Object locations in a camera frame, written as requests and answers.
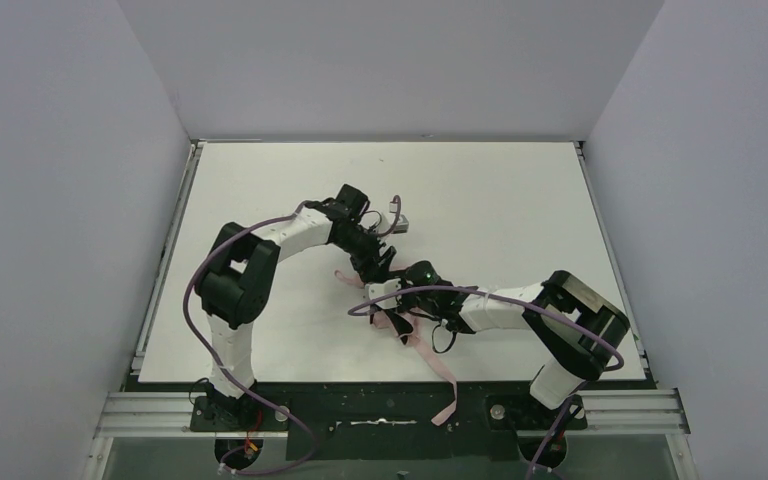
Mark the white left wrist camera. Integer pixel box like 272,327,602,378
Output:
381,214,409,236

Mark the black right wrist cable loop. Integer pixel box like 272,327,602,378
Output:
431,323,459,355

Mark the pink and black umbrella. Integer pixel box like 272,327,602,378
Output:
333,266,459,428

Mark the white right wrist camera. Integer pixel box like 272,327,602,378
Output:
365,278,403,312

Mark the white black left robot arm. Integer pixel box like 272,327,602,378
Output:
185,184,402,400

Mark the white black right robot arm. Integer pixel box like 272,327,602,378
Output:
388,261,630,410

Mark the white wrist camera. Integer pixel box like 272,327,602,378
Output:
365,278,403,312
381,214,409,236

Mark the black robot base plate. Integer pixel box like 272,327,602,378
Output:
189,381,588,471

